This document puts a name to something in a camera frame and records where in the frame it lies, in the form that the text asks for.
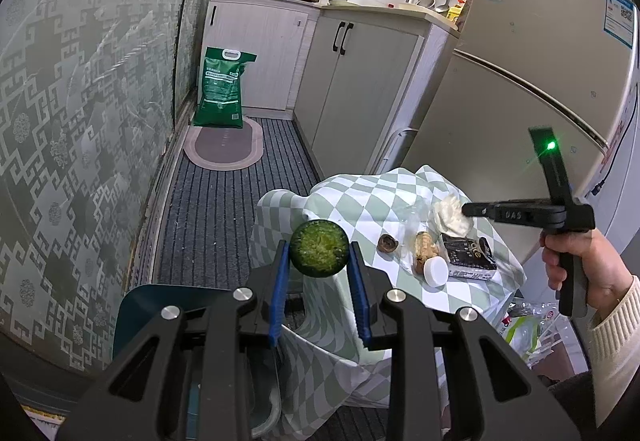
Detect black snack packet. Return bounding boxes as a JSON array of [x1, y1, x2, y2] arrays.
[[440, 235, 497, 281]]

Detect beige refrigerator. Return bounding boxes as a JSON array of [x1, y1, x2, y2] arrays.
[[400, 0, 640, 282]]

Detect person's right hand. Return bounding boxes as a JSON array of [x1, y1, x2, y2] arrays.
[[541, 227, 634, 310]]

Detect green white checkered tablecloth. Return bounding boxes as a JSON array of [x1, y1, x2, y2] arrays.
[[248, 165, 528, 437]]

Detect white single door cabinet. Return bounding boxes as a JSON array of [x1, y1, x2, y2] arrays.
[[200, 0, 321, 112]]

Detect oval brown floor mat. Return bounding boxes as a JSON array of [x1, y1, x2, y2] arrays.
[[183, 121, 264, 172]]

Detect dark teal trash bin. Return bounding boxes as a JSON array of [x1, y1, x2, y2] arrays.
[[112, 284, 283, 439]]

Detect white bottle cap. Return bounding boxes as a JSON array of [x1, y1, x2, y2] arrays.
[[422, 257, 449, 289]]

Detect clear plastic wrapper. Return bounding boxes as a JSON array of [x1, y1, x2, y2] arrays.
[[397, 203, 437, 272]]

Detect green fruit half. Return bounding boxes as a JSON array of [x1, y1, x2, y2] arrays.
[[290, 219, 349, 278]]

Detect plastic bags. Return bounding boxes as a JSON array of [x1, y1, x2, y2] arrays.
[[500, 303, 568, 364]]

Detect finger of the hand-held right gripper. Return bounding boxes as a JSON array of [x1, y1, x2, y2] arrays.
[[462, 202, 499, 221]]

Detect white double door cabinet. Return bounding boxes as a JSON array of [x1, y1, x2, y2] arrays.
[[294, 3, 463, 176]]

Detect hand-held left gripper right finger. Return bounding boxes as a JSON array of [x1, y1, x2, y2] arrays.
[[348, 241, 583, 441]]

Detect green rice bag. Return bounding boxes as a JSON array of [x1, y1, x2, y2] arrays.
[[192, 47, 258, 129]]

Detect person's right forearm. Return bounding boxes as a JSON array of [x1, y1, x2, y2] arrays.
[[587, 275, 640, 417]]

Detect grey striped floor runner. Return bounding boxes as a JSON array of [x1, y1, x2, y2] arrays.
[[155, 117, 326, 294]]

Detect wide patterned glass sliding door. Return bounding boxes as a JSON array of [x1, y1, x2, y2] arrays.
[[0, 0, 208, 374]]

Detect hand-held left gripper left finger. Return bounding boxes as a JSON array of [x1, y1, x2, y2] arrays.
[[55, 241, 293, 441]]

